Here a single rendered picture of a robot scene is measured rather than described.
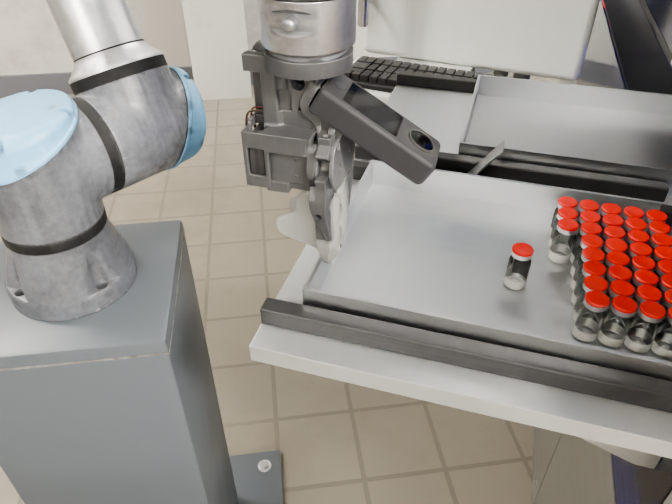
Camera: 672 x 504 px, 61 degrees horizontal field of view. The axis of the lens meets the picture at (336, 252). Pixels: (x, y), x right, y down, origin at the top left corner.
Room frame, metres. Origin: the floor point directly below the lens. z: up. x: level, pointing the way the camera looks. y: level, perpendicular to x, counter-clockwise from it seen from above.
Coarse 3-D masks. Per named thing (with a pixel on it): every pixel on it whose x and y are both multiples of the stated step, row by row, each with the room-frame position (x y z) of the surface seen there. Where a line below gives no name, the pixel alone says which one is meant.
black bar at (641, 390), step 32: (288, 320) 0.38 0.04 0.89; (320, 320) 0.37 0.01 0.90; (352, 320) 0.37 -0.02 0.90; (416, 352) 0.34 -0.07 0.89; (448, 352) 0.34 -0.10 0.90; (480, 352) 0.33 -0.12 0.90; (512, 352) 0.33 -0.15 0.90; (544, 384) 0.31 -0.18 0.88; (576, 384) 0.31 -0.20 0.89; (608, 384) 0.30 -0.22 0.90; (640, 384) 0.30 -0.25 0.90
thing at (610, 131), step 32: (480, 96) 0.93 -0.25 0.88; (512, 96) 0.92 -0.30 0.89; (544, 96) 0.91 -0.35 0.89; (576, 96) 0.89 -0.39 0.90; (608, 96) 0.88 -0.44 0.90; (640, 96) 0.87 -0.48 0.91; (480, 128) 0.81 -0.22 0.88; (512, 128) 0.81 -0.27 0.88; (544, 128) 0.81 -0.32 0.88; (576, 128) 0.81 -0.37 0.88; (608, 128) 0.81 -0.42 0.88; (640, 128) 0.81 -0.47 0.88; (512, 160) 0.67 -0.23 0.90; (544, 160) 0.66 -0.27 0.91; (576, 160) 0.65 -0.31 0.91; (608, 160) 0.70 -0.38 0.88; (640, 160) 0.70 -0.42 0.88
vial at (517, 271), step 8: (512, 256) 0.44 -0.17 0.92; (512, 264) 0.44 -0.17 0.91; (520, 264) 0.43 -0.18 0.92; (528, 264) 0.43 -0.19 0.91; (512, 272) 0.44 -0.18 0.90; (520, 272) 0.43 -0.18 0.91; (528, 272) 0.44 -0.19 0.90; (504, 280) 0.44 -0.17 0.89; (512, 280) 0.43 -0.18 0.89; (520, 280) 0.43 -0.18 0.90; (512, 288) 0.43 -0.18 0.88; (520, 288) 0.43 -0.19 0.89
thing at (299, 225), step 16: (304, 192) 0.44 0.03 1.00; (304, 208) 0.44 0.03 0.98; (336, 208) 0.44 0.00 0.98; (288, 224) 0.44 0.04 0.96; (304, 224) 0.44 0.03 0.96; (336, 224) 0.44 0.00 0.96; (304, 240) 0.44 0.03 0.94; (320, 240) 0.42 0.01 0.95; (336, 240) 0.44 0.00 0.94; (320, 256) 0.44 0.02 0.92
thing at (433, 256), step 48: (384, 192) 0.62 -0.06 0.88; (432, 192) 0.62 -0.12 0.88; (480, 192) 0.60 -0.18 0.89; (528, 192) 0.59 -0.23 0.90; (576, 192) 0.57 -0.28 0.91; (384, 240) 0.52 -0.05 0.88; (432, 240) 0.52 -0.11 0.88; (480, 240) 0.52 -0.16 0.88; (528, 240) 0.52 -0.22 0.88; (336, 288) 0.44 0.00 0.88; (384, 288) 0.44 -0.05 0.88; (432, 288) 0.44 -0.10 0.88; (480, 288) 0.44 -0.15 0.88; (528, 288) 0.44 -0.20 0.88; (480, 336) 0.35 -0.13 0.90; (528, 336) 0.34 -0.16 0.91
